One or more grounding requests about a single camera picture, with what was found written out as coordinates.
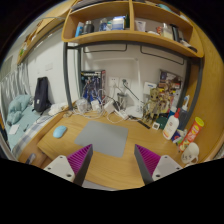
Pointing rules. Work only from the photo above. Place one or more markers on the light blue computer mouse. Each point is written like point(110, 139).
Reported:
point(59, 131)

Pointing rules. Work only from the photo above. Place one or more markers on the black backpack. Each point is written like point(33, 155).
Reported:
point(41, 101)

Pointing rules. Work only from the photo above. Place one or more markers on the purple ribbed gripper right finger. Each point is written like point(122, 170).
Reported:
point(152, 166)

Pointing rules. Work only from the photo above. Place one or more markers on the blue robot model box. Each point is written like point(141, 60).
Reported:
point(93, 85)

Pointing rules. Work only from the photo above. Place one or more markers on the bed with plaid sheet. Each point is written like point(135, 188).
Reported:
point(27, 127)

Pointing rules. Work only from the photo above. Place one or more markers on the wooden wall shelf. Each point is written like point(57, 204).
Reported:
point(135, 10)

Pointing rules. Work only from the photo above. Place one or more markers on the small white desk clock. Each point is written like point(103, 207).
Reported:
point(156, 126)

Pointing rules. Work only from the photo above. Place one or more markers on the black metal desk frame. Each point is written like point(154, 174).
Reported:
point(190, 60)

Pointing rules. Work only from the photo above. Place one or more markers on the blue bottle on shelf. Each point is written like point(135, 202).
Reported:
point(79, 29)

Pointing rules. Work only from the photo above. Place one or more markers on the white power strip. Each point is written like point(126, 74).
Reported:
point(113, 107)

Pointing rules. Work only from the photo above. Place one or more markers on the grey mouse pad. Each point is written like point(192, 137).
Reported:
point(105, 138)

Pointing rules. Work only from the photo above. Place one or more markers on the Groot figurine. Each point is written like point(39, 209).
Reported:
point(152, 109)

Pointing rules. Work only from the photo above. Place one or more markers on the white bottle red cap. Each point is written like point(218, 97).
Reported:
point(171, 125)

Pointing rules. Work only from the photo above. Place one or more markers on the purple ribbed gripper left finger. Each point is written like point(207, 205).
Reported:
point(72, 167)

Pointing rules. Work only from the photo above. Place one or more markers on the white mug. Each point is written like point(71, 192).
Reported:
point(191, 153)

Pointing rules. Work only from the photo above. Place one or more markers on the dark thermos on shelf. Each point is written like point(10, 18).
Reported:
point(88, 27)

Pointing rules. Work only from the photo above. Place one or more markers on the red chips can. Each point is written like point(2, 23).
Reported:
point(192, 133)

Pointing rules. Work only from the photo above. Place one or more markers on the teal pillow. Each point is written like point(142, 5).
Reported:
point(16, 107)

